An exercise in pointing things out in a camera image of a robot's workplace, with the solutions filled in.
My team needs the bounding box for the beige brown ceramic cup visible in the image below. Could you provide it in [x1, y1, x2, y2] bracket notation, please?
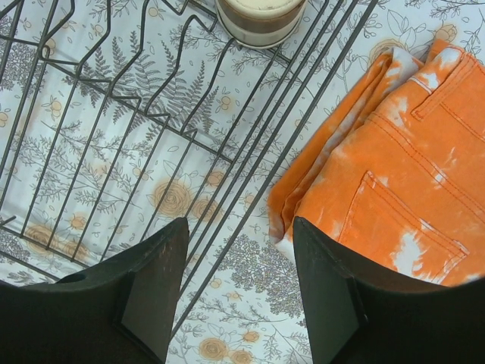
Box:
[214, 0, 307, 49]

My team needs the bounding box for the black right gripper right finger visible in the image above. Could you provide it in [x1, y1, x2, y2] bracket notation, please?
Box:
[293, 218, 484, 363]

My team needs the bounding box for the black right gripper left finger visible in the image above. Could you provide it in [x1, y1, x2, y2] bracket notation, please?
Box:
[1, 218, 189, 363]

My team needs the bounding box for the floral patterned table mat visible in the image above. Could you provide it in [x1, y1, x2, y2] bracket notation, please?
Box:
[0, 0, 485, 364]

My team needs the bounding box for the orange white folded cloth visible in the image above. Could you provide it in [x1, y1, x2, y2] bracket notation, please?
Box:
[268, 39, 484, 286]

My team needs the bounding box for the black wire dish rack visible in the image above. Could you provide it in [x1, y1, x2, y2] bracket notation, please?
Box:
[0, 0, 380, 338]

